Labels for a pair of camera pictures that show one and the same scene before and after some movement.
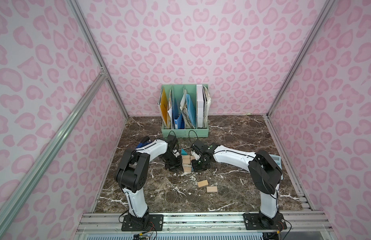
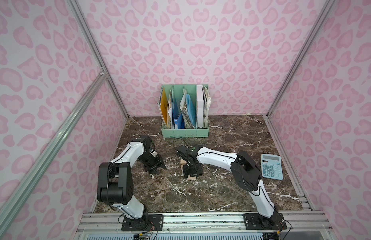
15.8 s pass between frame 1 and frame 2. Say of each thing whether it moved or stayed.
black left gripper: moved
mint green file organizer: stayed
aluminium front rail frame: stayed
